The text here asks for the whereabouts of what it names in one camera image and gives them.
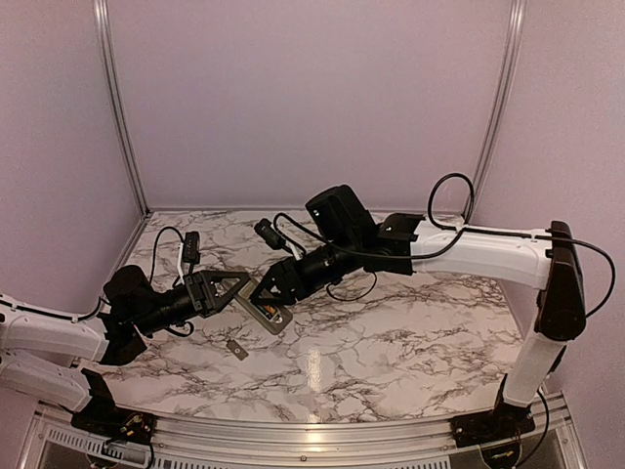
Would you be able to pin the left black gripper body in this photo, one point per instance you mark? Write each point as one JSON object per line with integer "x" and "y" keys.
{"x": 161, "y": 318}

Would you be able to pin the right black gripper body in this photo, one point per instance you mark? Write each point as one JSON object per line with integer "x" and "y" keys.
{"x": 345, "y": 260}

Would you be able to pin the grey remote control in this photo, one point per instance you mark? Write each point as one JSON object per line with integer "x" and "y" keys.
{"x": 272, "y": 318}

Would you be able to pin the grey battery cover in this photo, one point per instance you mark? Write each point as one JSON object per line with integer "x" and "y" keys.
{"x": 237, "y": 350}

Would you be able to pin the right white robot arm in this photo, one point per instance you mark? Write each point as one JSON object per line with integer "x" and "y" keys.
{"x": 544, "y": 260}

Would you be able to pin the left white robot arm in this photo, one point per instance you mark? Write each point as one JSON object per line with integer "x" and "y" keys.
{"x": 27, "y": 332}

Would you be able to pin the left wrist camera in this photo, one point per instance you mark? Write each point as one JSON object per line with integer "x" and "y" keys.
{"x": 189, "y": 255}

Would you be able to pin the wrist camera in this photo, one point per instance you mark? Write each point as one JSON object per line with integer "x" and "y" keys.
{"x": 189, "y": 255}
{"x": 276, "y": 241}

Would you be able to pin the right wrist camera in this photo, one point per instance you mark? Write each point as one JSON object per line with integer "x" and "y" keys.
{"x": 276, "y": 241}

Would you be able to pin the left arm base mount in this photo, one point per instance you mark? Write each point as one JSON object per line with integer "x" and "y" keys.
{"x": 116, "y": 423}

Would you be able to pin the front aluminium rail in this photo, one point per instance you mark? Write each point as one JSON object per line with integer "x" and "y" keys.
{"x": 197, "y": 442}

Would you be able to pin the right aluminium frame post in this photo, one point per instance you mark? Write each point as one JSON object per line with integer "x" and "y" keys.
{"x": 503, "y": 89}

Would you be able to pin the aluminium frame post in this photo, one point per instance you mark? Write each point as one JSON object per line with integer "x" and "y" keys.
{"x": 105, "y": 40}
{"x": 503, "y": 89}

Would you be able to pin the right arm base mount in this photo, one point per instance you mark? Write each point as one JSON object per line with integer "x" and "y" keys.
{"x": 485, "y": 427}

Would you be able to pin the left aluminium frame post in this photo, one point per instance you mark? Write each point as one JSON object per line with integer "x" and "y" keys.
{"x": 105, "y": 40}

